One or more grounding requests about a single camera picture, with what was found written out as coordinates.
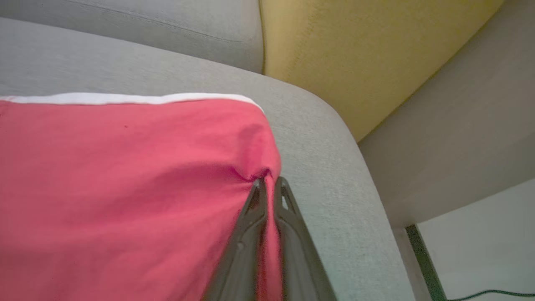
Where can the large grey sofa seat cushion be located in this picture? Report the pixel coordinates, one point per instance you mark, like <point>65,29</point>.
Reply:
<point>330,167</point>

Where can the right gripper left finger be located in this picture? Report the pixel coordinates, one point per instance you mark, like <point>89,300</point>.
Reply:
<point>244,251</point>

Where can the grey sofa back cushion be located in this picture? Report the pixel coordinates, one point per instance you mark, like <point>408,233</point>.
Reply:
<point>167,21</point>

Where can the black floor strip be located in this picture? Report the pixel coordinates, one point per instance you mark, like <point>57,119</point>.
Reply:
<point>424,263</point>

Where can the mustard yellow cushion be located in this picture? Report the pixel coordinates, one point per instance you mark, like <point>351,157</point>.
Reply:
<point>355,54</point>

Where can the red and white basketball jersey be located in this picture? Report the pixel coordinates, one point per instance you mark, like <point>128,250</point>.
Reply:
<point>125,200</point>

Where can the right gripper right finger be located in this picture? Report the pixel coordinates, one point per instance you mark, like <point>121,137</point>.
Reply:
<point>296,251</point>

